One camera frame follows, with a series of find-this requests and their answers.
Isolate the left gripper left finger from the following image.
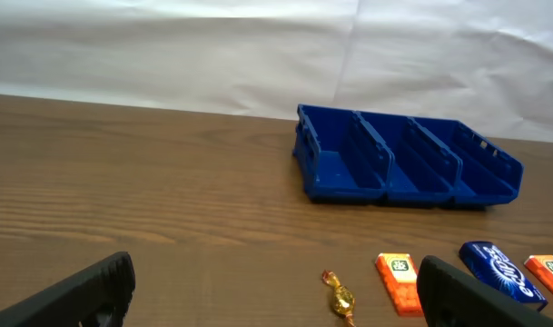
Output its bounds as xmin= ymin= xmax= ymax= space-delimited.
xmin=0 ymin=251 xmax=137 ymax=327

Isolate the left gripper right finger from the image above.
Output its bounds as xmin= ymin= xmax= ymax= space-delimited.
xmin=415 ymin=254 xmax=553 ymax=327

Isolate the blue candy pack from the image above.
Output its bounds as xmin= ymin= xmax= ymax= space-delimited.
xmin=458 ymin=240 xmax=549 ymax=312

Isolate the orange candy box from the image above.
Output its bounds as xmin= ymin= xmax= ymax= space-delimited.
xmin=374 ymin=253 xmax=425 ymax=318
xmin=523 ymin=254 xmax=553 ymax=308

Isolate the gold candy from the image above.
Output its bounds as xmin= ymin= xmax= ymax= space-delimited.
xmin=321 ymin=270 xmax=357 ymax=327

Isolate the blue tray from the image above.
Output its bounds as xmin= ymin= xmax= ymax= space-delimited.
xmin=291 ymin=104 xmax=526 ymax=211

